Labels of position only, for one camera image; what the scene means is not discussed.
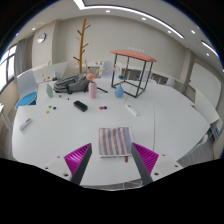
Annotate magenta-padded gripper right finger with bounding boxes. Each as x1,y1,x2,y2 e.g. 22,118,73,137
130,142,183,186

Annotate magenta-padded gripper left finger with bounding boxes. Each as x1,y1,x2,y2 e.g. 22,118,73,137
42,143,93,186

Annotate grey striped towel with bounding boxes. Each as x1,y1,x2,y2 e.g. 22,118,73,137
97,126,134,163

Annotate white flat remote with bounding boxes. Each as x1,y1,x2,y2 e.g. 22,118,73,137
124,104,140,117

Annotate black rectangular box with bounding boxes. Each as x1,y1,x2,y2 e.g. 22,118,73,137
73,100,89,113

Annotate pink vase with flowers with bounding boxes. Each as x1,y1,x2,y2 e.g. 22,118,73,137
83,59,113,100

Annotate blue vase with flowers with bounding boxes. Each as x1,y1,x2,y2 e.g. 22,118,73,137
113,64,129,99

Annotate green vase with dried stems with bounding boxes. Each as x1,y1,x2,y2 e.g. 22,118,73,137
41,60,54,99

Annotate grey backpack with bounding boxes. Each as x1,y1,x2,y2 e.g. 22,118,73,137
53,73,91,95

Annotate white chair blue seat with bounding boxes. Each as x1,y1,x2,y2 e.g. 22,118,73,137
14,69,39,110

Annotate wooden coat rack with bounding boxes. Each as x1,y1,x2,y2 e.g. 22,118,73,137
73,17,92,75

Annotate window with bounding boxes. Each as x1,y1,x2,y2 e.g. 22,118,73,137
0,44,18,94

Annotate grey curtain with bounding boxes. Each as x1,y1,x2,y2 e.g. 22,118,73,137
14,38,28,76

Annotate long ceiling light strip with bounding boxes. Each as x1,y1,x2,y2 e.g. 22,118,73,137
73,0,185,39

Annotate round ceiling lights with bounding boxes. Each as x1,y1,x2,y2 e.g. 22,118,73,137
31,9,197,35

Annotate black frame stand orange top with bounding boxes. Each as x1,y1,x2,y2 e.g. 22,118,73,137
109,49,158,99

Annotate round wall clock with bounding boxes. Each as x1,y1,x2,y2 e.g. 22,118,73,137
36,32,47,44

